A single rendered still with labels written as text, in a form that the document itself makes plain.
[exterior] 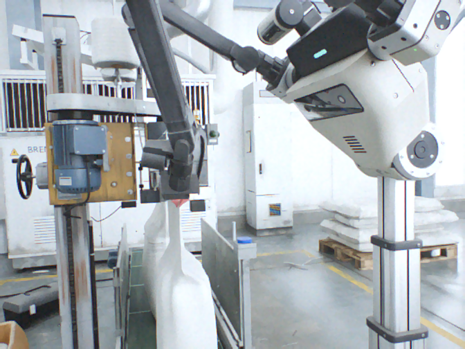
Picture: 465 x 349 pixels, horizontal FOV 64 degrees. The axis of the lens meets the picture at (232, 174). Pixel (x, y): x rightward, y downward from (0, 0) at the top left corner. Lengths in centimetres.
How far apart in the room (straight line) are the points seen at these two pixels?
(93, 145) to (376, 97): 87
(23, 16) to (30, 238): 269
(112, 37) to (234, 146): 450
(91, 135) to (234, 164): 457
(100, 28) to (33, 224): 327
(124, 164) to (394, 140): 101
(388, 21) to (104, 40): 94
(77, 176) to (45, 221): 308
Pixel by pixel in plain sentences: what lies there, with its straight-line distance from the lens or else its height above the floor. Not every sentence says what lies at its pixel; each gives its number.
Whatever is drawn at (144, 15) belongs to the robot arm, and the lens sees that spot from 81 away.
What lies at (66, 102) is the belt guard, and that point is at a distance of 136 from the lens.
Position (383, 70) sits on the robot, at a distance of 92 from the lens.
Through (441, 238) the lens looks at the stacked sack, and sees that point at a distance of 454.
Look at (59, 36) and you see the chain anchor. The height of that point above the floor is 167.
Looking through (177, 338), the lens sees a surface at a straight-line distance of 122.
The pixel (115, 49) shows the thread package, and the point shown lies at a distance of 140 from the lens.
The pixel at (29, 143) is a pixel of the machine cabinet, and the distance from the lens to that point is 441.
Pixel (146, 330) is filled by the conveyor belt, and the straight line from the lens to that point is 195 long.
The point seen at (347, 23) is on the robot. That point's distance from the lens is 93.
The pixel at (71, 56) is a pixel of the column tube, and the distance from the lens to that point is 167.
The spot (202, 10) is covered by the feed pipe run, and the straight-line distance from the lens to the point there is 408.
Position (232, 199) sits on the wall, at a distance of 580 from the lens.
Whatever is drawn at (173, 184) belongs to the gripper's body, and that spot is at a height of 113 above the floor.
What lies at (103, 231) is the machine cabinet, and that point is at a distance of 436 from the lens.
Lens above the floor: 121
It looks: 4 degrees down
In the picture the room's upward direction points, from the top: 2 degrees counter-clockwise
